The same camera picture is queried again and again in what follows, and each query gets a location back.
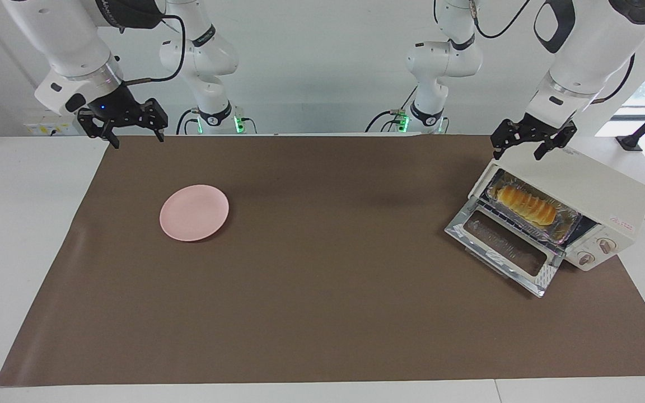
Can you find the brown table mat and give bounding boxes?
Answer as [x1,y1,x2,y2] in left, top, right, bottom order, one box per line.
[0,134,645,387]

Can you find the black base cable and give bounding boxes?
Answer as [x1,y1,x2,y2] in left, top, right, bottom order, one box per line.
[364,87,418,133]
[176,108,200,135]

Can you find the golden bread loaf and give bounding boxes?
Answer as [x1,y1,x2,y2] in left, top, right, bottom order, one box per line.
[496,185,558,226]

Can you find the aluminium foil tray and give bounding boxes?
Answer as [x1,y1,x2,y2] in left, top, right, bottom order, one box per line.
[486,171,581,245]

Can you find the cream toaster oven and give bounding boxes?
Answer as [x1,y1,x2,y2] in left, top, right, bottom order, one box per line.
[445,137,645,297]

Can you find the pink round plate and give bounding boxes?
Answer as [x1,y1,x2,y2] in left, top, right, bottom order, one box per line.
[159,184,230,242]

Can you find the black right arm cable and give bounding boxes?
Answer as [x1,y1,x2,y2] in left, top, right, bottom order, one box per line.
[124,14,187,86]

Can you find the glass oven door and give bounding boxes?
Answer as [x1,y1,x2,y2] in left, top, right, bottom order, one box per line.
[445,197,565,297]

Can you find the white power socket strip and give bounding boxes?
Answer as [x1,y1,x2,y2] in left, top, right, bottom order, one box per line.
[25,120,85,137]

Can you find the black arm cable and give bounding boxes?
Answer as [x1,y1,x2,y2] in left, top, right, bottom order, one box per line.
[468,0,637,105]
[124,14,187,86]

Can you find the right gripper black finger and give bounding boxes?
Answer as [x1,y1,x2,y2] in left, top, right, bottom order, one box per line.
[78,110,120,149]
[143,99,168,142]

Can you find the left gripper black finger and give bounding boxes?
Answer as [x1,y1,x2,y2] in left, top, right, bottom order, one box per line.
[492,119,525,161]
[534,124,578,161]

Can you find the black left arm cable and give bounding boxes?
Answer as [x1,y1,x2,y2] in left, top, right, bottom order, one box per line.
[468,0,637,105]

